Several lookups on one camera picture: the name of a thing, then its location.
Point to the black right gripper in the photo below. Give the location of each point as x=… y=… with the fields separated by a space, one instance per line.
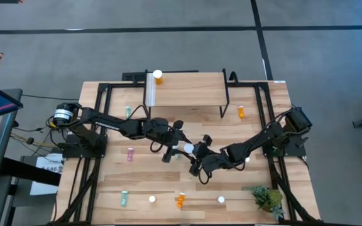
x=207 y=158

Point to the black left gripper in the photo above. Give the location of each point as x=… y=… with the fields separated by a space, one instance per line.
x=171 y=139

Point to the large orange medicine bottle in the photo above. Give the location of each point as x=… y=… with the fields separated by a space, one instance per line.
x=157 y=76
x=188 y=148

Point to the green medicine bottle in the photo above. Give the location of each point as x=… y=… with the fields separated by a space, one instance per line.
x=127 y=112
x=124 y=198
x=177 y=156

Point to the pink medicine bottle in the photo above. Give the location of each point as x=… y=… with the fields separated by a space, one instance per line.
x=221 y=199
x=247 y=159
x=130 y=154

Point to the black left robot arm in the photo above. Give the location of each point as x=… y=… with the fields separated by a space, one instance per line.
x=112 y=124

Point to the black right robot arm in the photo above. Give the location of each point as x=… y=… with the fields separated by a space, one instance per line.
x=262 y=138

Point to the long orange medicine bottle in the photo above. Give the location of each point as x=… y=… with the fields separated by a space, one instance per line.
x=181 y=200

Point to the wooden shelf with black legs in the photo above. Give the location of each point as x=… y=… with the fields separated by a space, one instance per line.
x=193 y=91

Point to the small white-capped medicine bottle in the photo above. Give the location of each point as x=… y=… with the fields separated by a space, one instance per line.
x=151 y=198

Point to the small orange medicine bottle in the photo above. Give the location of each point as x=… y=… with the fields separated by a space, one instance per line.
x=241 y=112

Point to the black power strip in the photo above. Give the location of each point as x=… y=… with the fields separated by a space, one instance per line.
x=132 y=76

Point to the green artificial succulent plant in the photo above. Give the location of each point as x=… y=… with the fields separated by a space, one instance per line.
x=267 y=199

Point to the white paper sheet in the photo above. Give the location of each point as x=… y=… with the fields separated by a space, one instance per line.
x=47 y=161

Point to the black stand beam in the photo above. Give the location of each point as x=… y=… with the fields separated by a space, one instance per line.
x=30 y=172

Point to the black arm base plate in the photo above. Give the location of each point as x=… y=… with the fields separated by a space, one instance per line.
x=83 y=152
x=291 y=150

